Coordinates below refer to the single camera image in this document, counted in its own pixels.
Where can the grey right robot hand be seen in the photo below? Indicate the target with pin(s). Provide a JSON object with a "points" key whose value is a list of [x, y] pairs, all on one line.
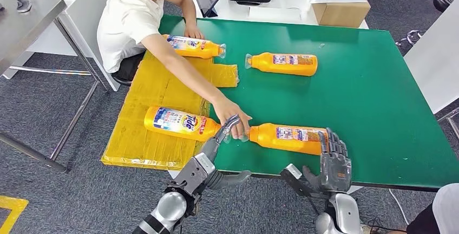
{"points": [[337, 175]]}

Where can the yellow floor tape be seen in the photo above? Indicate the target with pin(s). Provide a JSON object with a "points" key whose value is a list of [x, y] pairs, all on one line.
{"points": [[14, 202]]}

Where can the yellow taped cardboard sheet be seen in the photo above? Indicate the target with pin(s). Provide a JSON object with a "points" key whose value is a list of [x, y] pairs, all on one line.
{"points": [[143, 153]]}

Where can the white table foot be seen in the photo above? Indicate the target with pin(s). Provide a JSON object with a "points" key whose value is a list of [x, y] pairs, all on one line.
{"points": [[355, 189]]}

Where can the stainless steel table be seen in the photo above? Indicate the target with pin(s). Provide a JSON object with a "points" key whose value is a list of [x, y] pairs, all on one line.
{"points": [[25, 31]]}

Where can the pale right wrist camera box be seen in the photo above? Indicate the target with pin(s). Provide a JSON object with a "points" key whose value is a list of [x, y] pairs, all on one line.
{"points": [[292, 175]]}

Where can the black round ribbed stool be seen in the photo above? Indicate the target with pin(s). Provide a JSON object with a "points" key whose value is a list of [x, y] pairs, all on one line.
{"points": [[446, 2]]}

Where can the person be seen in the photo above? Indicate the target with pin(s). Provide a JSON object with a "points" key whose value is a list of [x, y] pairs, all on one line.
{"points": [[125, 20], [446, 207]]}

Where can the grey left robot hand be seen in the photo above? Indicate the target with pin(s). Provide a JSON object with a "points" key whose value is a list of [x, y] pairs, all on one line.
{"points": [[211, 148]]}

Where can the brown cardboard box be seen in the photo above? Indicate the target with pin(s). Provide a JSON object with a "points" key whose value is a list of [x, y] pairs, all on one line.
{"points": [[340, 16]]}

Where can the orange detergent bottle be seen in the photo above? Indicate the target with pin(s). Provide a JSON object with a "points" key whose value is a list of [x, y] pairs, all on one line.
{"points": [[172, 124], [283, 68], [279, 144], [204, 49]]}

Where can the small metal part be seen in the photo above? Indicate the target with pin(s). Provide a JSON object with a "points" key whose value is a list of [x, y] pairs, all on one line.
{"points": [[23, 5]]}

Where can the white side table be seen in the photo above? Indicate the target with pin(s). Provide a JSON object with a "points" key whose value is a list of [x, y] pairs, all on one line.
{"points": [[434, 67]]}

